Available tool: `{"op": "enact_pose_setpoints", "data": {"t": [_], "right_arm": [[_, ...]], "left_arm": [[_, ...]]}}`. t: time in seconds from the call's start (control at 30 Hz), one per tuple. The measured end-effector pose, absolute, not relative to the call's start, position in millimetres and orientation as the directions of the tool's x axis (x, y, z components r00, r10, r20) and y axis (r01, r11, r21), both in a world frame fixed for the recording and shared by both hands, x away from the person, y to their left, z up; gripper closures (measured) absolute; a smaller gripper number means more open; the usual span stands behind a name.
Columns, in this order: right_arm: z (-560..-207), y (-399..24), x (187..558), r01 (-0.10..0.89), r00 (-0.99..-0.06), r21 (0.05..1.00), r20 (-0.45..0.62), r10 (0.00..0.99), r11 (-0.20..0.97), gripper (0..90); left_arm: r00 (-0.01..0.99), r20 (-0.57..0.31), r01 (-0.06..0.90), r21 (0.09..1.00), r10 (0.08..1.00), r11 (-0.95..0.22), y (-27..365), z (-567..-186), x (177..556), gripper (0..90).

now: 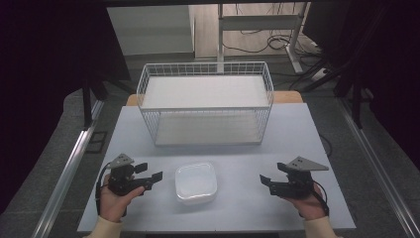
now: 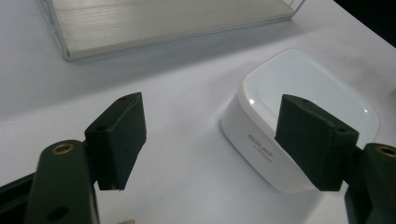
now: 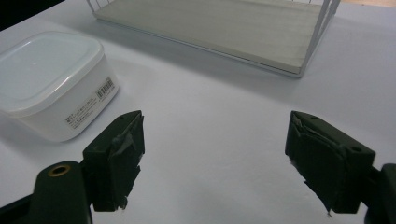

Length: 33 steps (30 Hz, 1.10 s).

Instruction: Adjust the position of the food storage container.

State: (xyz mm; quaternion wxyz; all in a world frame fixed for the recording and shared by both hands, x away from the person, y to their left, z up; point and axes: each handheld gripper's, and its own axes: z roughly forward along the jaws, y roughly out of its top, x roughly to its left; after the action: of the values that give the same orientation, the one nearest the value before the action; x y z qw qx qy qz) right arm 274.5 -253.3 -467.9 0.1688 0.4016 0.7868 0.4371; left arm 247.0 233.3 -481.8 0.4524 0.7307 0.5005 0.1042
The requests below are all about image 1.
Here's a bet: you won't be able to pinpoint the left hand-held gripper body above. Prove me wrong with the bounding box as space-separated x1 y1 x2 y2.
107 153 154 197

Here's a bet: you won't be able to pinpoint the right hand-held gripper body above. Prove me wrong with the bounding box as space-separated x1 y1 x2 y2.
268 156 330 200

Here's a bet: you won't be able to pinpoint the person's left hand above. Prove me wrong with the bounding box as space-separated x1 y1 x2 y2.
98 174 147 223

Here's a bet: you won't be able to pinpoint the person's right hand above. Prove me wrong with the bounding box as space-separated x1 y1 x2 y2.
283 182 329 222

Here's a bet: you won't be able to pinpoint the white plastic container with lid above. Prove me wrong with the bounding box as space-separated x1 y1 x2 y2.
174 161 219 205

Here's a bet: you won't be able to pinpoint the black metal stand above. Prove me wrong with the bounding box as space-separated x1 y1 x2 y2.
81 78 94 131
350 81 365 130

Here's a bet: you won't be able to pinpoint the white power strip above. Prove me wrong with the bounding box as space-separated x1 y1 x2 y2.
310 66 332 82

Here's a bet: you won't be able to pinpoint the white cabinet panel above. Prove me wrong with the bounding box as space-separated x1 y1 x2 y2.
106 4 196 58

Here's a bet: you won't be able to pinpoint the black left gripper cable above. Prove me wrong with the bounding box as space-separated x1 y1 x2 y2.
94 163 111 216

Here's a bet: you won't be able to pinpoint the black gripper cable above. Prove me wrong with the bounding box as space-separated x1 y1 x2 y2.
94 163 111 216
310 179 331 218

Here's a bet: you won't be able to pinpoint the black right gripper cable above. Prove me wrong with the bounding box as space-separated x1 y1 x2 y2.
310 179 331 218

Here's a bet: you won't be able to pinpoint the black floor socket frame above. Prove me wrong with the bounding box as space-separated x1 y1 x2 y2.
84 130 109 155

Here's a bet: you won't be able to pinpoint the thin black cable loop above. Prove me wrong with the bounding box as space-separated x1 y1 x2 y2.
318 133 334 159

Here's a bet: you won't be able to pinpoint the aluminium rail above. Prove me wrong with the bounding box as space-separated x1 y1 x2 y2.
31 99 106 238
339 98 420 238

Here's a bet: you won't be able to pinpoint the white wire basket rack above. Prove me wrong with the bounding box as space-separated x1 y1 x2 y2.
136 60 275 147

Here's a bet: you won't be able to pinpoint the black floor cables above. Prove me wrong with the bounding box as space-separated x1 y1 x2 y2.
221 29 331 91

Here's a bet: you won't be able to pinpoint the white metal desk frame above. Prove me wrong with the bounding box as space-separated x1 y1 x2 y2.
216 2 312 74

